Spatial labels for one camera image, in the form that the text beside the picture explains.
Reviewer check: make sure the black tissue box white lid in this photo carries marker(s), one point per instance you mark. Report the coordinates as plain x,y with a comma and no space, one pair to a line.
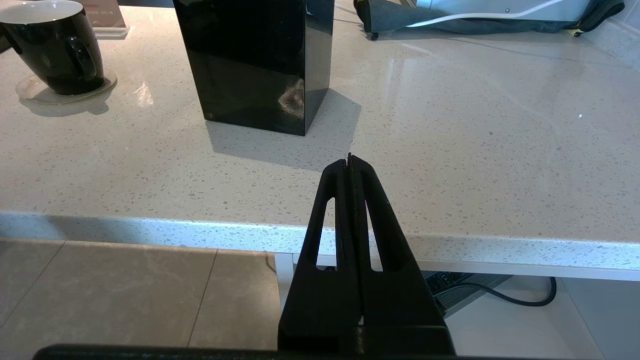
250,65

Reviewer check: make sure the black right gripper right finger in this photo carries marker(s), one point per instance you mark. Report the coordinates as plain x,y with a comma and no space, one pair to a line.
400,300

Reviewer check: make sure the white saucer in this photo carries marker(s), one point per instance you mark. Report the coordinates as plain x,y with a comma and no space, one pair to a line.
30,94

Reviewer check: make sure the black mug white inside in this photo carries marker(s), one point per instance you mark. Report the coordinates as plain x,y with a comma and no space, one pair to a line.
55,50

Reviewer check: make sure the QR code sign stand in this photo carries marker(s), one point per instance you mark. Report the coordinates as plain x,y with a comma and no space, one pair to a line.
105,15

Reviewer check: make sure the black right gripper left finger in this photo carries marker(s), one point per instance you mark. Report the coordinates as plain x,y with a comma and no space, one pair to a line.
325,300

